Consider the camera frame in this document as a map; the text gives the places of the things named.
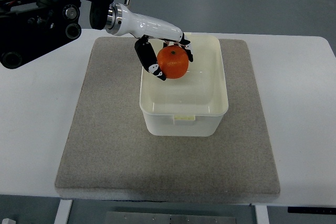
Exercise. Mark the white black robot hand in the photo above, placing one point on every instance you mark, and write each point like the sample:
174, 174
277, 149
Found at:
122, 21

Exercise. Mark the orange fruit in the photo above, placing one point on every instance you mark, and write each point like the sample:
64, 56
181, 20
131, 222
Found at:
173, 61

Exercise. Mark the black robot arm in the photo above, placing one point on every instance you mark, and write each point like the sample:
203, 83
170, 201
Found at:
33, 28

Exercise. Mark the white plastic box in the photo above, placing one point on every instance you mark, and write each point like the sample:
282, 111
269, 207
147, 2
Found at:
192, 105

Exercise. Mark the grey felt mat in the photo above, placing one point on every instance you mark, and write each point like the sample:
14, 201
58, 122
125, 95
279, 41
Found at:
110, 154

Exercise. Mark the white table leg left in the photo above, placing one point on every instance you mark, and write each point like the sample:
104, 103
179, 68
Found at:
63, 212

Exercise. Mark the white table leg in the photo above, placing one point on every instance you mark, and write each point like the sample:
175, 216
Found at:
261, 214
63, 212

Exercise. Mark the small white block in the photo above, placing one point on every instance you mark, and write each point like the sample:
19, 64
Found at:
8, 221

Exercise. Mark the white table leg right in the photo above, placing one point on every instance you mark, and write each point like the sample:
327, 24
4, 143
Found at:
261, 214

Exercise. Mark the black bar under table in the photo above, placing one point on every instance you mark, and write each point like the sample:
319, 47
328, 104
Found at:
311, 210

